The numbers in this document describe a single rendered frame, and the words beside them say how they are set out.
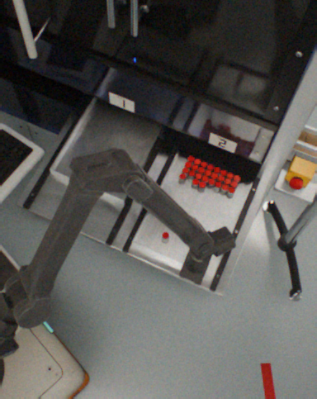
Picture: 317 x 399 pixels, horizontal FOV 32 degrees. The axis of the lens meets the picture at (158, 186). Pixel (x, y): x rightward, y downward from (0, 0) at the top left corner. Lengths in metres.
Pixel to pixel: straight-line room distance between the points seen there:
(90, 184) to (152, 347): 1.54
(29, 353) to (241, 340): 0.92
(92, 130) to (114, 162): 0.78
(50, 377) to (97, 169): 1.30
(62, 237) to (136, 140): 0.76
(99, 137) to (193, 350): 1.11
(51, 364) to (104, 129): 0.93
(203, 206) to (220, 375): 0.99
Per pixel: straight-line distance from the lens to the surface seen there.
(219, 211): 1.73
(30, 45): 1.61
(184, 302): 2.54
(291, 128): 1.51
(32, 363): 2.24
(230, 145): 1.68
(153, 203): 1.18
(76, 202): 1.07
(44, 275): 1.20
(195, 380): 2.49
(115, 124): 1.86
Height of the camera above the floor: 2.47
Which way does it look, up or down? 65 degrees down
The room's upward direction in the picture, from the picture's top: 5 degrees clockwise
